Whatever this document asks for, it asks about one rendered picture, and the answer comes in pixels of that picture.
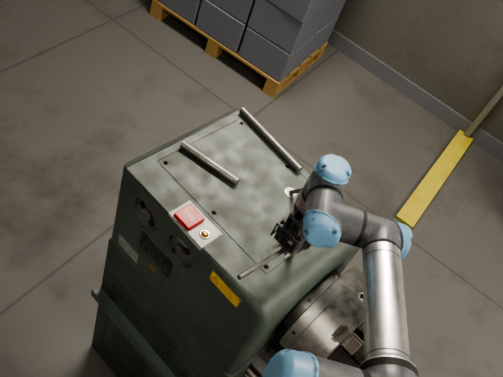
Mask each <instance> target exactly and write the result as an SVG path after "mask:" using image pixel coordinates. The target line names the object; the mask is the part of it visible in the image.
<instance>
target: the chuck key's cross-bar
mask: <svg viewBox="0 0 503 377"><path fill-rule="evenodd" d="M286 251H287V250H286V249H285V248H282V249H280V250H279V251H276V252H275V253H274V254H272V255H270V256H268V257H267V258H265V259H264V260H261V261H260V262H259V263H257V264H255V265H253V266H252V267H250V268H249V269H246V270H245V271H244V272H242V273H240V274H239V275H237V278H238V279H239V280H241V279H242V278H244V277H245V276H247V275H249V274H251V273H252V272H254V271H255V270H257V269H259V268H260V267H261V266H264V265H265V264H267V263H268V262H270V261H271V260H273V259H275V258H276V257H278V256H280V255H281V254H283V253H284V252H286Z"/></svg>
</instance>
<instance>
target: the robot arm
mask: <svg viewBox="0 0 503 377"><path fill-rule="evenodd" d="M351 172H352V171H351V167H350V165H349V163H348V162H347V161H346V160H345V159H344V158H342V157H341V156H338V155H335V154H326V155H324V156H322V157H321V158H320V159H319V161H318V162H317V164H315V165H314V167H313V171H312V172H311V174H310V176H309V178H308V179H307V181H306V183H305V184H304V186H303V187H302V189H301V191H300V193H299V195H298V196H297V198H296V202H295V204H294V211H292V212H291V213H290V214H289V215H287V216H285V217H284V218H283V219H281V220H280V221H279V222H277V223H276V225H275V227H274V229H273V230H272V232H271V234H270V235H272V234H274V233H276V234H275V236H274V238H275V239H276V240H277V242H276V243H275V244H274V245H273V247H272V248H273V249H275V248H277V247H280V246H281V248H285V249H286V250H287V251H286V252H285V254H284V253H283V254H284V255H285V257H284V258H283V259H284V260H285V259H286V258H288V257H289V256H293V255H294V254H298V253H299V252H300V251H303V250H307V249H309V248H310V247H311V246H314V247H317V248H321V247H325V248H330V247H333V246H335V245H336V244H337V243H338V242H343V243H346V244H348V245H352V246H355V247H357V248H361V249H362V265H363V312H364V359H365V360H364V361H363V362H362V363H361V364H360V365H359V368H357V367H352V366H350V365H346V364H342V363H339V362H336V361H332V360H329V359H326V358H322V357H318V356H316V355H313V354H311V353H310V352H305V351H301V352H300V351H296V350H292V349H283V350H281V351H280V352H278V353H276V354H275V355H274V356H273V357H272V358H271V360H270V361H269V363H268V364H267V365H266V368H265V370H264V371H263V376H262V377H418V369H417V367H416V365H414V363H413V362H411V361H410V353H409V336H408V328H407V319H406V302H405V294H404V285H403V269H402V259H403V258H404V257H405V256H406V255H407V254H408V252H409V249H410V247H411V244H412V243H411V241H412V231H411V229H410V228H409V227H408V226H407V225H405V224H401V223H400V222H397V221H395V220H394V219H391V218H390V219H388V218H384V217H382V216H379V215H374V214H372V213H369V212H366V211H363V210H360V209H357V208H354V207H351V206H348V205H344V204H343V196H344V186H345V185H346V184H347V183H348V181H349V178H350V176H351ZM281 224H282V225H281ZM277 226H278V227H277ZM276 227H277V229H276Z"/></svg>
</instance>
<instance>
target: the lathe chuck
mask: <svg viewBox="0 0 503 377"><path fill-rule="evenodd" d="M358 292H363V275H362V276H361V277H360V278H358V279H357V280H356V281H354V282H353V283H352V284H351V285H350V286H348V287H347V288H346V289H345V290H344V291H343V292H342V293H341V294H340V295H339V296H338V297H337V298H336V299H335V300H334V301H333V302H332V303H331V304H330V305H329V306H328V307H327V308H326V309H325V310H324V311H323V312H322V313H321V314H320V315H319V316H318V317H317V318H316V319H315V320H314V321H313V322H312V323H311V324H310V325H309V326H308V327H307V328H306V329H305V330H304V331H303V332H302V334H301V335H300V336H299V337H298V338H297V339H296V341H295V342H294V343H293V344H292V346H291V347H290V348H289V349H292V350H296V351H300V352H301V351H305V352H310V353H311V354H313V355H316V356H318V357H322V358H328V357H329V356H330V355H331V354H332V353H333V352H334V351H335V350H336V349H337V348H338V347H339V346H340V345H341V343H339V342H338V341H336V342H335V341H334V340H333V339H332V338H333V336H332V335H333V334H334V333H335V332H336V331H337V330H338V329H339V328H340V327H341V326H342V325H343V326H345V325H346V326H347V327H348V328H349V329H348V331H349V332H350V333H353V332H354V331H355V330H356V329H357V328H358V327H359V326H360V325H361V324H362V323H363V322H364V312H363V301H360V300H359V298H358V296H357V294H358Z"/></svg>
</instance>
